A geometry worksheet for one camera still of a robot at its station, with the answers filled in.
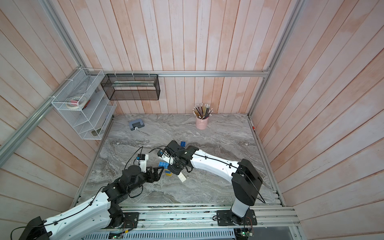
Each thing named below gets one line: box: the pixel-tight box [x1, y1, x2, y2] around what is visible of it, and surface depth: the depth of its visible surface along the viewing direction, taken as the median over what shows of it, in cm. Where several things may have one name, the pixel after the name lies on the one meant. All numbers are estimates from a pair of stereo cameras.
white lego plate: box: [177, 171, 187, 183], surface depth 87 cm
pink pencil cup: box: [195, 116, 210, 130], surface depth 112 cm
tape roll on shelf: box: [66, 96, 86, 109], surface depth 75 cm
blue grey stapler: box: [129, 118, 145, 131], surface depth 113 cm
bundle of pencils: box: [192, 102, 214, 120], surface depth 109 cm
